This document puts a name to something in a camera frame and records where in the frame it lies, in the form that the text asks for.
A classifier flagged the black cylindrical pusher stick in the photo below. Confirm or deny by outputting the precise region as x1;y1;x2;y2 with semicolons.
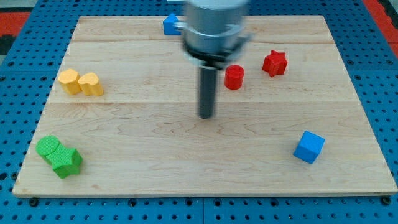
198;68;218;119

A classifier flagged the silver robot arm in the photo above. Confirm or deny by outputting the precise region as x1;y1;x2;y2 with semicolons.
175;0;252;119

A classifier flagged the blue triangle block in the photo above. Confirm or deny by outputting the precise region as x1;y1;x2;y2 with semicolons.
163;13;181;35

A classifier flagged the red star block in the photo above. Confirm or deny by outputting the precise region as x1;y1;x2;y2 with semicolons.
262;50;288;77

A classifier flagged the green star block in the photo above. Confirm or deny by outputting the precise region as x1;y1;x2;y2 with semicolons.
46;144;83;179

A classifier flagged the red cylinder block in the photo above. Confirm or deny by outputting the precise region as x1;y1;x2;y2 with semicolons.
224;65;244;90

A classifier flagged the wooden board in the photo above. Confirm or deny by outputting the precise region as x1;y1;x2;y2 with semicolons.
13;16;397;198

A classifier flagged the yellow heart block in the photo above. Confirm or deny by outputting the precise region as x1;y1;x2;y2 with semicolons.
78;72;104;96

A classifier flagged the blue cube block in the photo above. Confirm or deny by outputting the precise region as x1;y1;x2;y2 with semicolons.
293;131;325;164

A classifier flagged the yellow hexagon block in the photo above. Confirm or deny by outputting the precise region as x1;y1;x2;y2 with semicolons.
58;69;81;95

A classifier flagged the green cylinder block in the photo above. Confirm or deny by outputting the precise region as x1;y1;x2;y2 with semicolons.
35;135;60;165

